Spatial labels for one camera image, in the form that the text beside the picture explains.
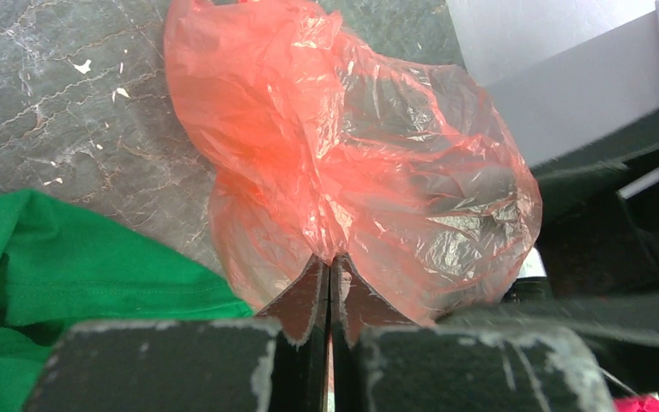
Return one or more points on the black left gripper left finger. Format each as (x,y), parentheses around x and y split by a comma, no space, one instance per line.
(273,361)

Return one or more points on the grey plastic trash bin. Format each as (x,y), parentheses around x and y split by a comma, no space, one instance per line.
(563,74)

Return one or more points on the green cloth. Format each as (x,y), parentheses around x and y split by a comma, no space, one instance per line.
(61,264)

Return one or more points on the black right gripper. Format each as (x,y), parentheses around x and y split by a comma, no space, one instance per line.
(603,260)

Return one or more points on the red plastic trash bag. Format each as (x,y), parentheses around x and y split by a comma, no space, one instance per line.
(323,146)

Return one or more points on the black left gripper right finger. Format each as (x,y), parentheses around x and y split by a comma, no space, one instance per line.
(383,361)

